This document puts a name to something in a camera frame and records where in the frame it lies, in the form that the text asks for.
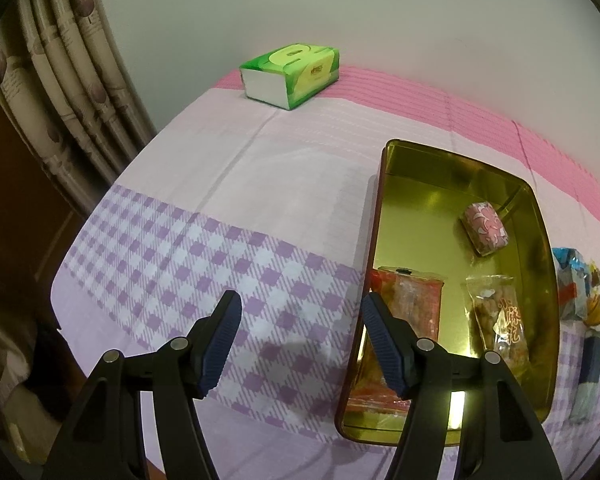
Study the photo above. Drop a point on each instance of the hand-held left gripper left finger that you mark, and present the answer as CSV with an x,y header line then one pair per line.
x,y
225,340

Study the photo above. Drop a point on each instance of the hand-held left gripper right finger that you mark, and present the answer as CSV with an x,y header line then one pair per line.
x,y
385,345

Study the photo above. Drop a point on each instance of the yellow snack packet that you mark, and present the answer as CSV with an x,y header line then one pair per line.
x,y
597,310

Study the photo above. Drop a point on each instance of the blue-ended clear cookie packet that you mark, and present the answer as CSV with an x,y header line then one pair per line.
x,y
572,302

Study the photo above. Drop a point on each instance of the red snack packet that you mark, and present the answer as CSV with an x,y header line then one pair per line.
x,y
420,305

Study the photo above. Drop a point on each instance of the navy and teal packet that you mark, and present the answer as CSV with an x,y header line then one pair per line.
x,y
591,360

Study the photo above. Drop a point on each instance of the blue candy packet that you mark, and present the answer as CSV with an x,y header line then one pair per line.
x,y
562,260

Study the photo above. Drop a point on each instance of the clear fried twist packet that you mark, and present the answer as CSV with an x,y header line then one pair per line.
x,y
500,320

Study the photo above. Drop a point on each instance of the pink patterned snack packet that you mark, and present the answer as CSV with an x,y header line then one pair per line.
x,y
485,227

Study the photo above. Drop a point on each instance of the maroon tin box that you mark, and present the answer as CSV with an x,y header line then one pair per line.
x,y
430,200

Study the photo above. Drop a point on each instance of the pink and purple checked bedsheet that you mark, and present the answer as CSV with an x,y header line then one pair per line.
x,y
230,185

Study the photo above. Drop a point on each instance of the light beige cloth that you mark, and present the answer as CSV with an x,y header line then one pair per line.
x,y
15,390

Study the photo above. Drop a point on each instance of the brown wooden cabinet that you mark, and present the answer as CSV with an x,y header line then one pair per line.
x,y
15,200

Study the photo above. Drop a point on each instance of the green tissue pack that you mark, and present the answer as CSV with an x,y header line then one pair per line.
x,y
290,80

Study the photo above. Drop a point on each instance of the beige patterned curtain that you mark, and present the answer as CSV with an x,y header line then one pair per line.
x,y
70,85

